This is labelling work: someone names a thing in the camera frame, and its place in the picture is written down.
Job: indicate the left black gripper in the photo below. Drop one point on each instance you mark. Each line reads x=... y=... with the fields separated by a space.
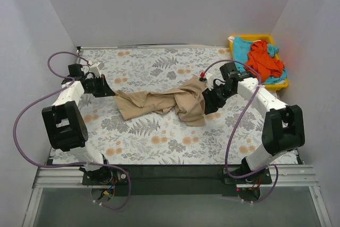
x=100 y=86

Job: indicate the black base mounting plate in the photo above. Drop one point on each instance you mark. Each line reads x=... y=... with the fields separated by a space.
x=187 y=180

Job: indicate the beige t shirt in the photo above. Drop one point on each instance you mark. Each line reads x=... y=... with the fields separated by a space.
x=186 y=100

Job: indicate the aluminium frame rail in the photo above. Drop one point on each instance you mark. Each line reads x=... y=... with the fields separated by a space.
x=71 y=177

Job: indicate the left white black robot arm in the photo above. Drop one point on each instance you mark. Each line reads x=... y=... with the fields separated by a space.
x=66 y=127

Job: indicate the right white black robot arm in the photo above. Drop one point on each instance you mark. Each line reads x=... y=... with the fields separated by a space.
x=283 y=129

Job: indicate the turquoise t shirt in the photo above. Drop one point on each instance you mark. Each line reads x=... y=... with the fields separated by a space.
x=241 y=51

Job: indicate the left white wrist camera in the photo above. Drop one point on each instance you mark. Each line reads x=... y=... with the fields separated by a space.
x=95 y=69

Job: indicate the yellow plastic bin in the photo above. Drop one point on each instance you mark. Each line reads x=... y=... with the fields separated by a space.
x=276 y=51

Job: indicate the floral patterned table mat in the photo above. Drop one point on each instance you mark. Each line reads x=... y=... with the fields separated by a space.
x=228 y=135

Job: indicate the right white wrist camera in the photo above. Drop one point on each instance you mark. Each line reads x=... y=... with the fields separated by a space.
x=208 y=79

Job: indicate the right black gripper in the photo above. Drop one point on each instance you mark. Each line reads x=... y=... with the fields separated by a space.
x=215 y=95

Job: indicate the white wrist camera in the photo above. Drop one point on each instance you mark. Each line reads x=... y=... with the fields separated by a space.
x=95 y=69
x=208 y=79

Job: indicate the orange t shirt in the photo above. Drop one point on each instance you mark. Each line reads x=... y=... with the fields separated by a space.
x=262 y=62

